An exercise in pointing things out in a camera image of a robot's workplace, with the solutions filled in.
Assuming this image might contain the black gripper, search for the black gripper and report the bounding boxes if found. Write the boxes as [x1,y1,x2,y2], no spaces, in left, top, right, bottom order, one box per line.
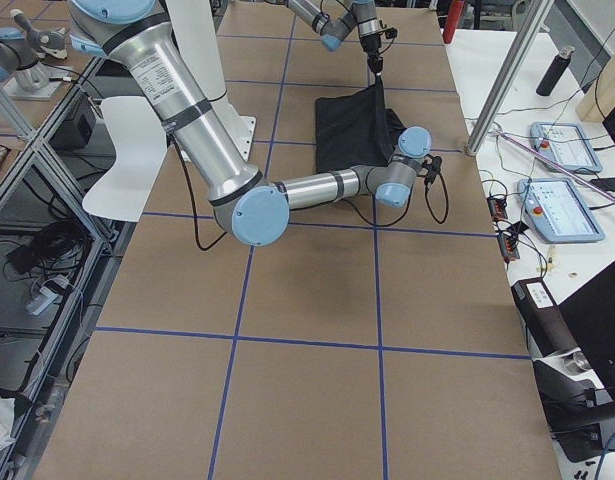
[361,34,383,76]

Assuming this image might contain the black printed t-shirt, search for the black printed t-shirt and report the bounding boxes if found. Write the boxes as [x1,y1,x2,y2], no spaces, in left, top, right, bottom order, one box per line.
[315,78,406,173]

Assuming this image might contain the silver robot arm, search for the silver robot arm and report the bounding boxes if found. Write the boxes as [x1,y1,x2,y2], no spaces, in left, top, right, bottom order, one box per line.
[68,1,440,246]
[281,0,387,76]

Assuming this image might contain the red cylinder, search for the red cylinder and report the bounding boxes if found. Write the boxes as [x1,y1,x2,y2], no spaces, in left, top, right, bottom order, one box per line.
[442,0,465,45]

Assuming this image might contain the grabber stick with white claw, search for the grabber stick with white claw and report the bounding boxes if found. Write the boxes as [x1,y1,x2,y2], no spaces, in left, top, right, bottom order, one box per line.
[491,124,615,210]

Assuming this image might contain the black water bottle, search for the black water bottle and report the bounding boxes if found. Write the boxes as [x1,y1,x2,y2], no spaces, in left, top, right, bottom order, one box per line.
[535,45,576,97]

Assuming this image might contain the far blue teach pendant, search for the far blue teach pendant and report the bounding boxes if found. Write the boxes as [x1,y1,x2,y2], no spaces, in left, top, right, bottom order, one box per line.
[530,122,603,174]

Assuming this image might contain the blue teach pendant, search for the blue teach pendant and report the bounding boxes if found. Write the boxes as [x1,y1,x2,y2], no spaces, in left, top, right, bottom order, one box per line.
[517,178,605,244]
[530,122,603,174]

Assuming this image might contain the near blue teach pendant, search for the near blue teach pendant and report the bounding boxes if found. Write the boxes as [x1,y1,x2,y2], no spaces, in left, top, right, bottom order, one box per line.
[517,178,605,244]

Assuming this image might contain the white curved plastic shield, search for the white curved plastic shield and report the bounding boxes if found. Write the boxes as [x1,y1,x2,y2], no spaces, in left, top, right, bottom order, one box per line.
[82,96,167,222]

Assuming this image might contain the black phone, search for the black phone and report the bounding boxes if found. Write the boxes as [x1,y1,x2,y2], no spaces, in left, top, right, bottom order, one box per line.
[590,177,615,192]

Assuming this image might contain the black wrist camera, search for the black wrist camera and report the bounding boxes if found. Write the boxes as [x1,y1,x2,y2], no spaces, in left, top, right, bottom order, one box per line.
[381,27,398,40]
[418,154,442,188]

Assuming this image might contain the aluminium frame post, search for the aluminium frame post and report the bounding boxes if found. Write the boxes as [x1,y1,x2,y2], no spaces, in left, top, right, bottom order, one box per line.
[465,0,554,157]

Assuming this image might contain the white central pedestal column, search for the white central pedestal column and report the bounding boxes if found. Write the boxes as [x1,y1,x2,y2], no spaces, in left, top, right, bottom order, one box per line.
[165,0,256,161]

